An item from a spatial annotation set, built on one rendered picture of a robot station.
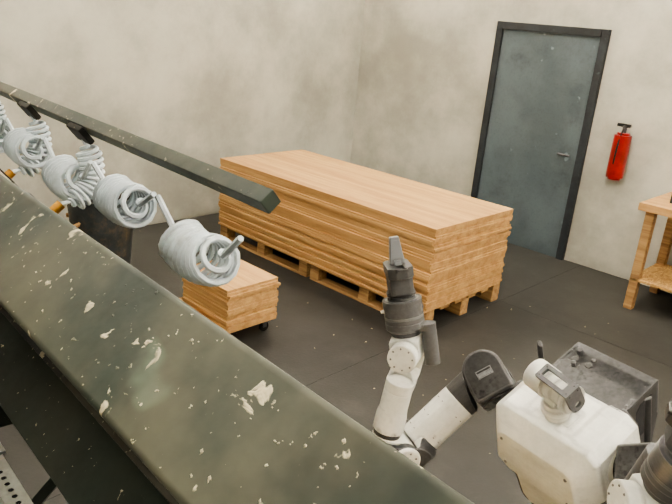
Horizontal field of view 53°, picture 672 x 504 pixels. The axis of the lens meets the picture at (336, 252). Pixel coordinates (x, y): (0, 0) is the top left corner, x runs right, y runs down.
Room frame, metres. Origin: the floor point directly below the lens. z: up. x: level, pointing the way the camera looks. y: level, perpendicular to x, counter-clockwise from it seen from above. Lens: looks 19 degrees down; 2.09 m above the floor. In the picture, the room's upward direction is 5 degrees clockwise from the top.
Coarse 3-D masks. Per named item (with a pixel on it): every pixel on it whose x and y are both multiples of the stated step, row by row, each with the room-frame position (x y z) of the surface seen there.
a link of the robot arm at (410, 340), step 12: (396, 324) 1.33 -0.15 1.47; (408, 324) 1.32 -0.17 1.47; (420, 324) 1.34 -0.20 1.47; (432, 324) 1.34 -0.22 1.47; (396, 336) 1.34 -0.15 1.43; (408, 336) 1.33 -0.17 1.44; (420, 336) 1.35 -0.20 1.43; (432, 336) 1.33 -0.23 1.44; (396, 348) 1.30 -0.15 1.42; (408, 348) 1.30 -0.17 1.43; (420, 348) 1.33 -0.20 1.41; (432, 348) 1.33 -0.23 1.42; (396, 360) 1.30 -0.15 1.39; (408, 360) 1.29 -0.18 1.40; (432, 360) 1.32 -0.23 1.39; (408, 372) 1.29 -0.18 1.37
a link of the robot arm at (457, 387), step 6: (456, 378) 1.41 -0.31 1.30; (462, 378) 1.40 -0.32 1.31; (450, 384) 1.41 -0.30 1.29; (456, 384) 1.39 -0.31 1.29; (462, 384) 1.39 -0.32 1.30; (450, 390) 1.39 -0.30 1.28; (456, 390) 1.38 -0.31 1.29; (462, 390) 1.38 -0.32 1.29; (468, 390) 1.39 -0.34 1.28; (456, 396) 1.37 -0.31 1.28; (462, 396) 1.37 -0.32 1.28; (468, 396) 1.37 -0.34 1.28; (462, 402) 1.36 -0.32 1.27; (468, 402) 1.36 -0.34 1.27; (474, 402) 1.40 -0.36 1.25; (468, 408) 1.36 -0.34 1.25; (474, 408) 1.37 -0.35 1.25
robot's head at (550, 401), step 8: (536, 360) 1.25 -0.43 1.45; (544, 360) 1.26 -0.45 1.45; (528, 368) 1.24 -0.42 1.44; (536, 368) 1.23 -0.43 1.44; (528, 376) 1.23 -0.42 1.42; (544, 376) 1.21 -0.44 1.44; (552, 376) 1.21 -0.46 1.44; (528, 384) 1.23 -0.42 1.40; (536, 384) 1.21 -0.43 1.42; (544, 384) 1.20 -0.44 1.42; (560, 384) 1.18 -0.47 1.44; (536, 392) 1.21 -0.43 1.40; (544, 392) 1.20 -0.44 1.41; (552, 392) 1.18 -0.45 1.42; (544, 400) 1.22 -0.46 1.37; (552, 400) 1.18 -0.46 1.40; (560, 400) 1.15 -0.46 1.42; (544, 408) 1.22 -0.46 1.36; (552, 408) 1.20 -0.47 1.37; (552, 416) 1.20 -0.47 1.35; (560, 416) 1.19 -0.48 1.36
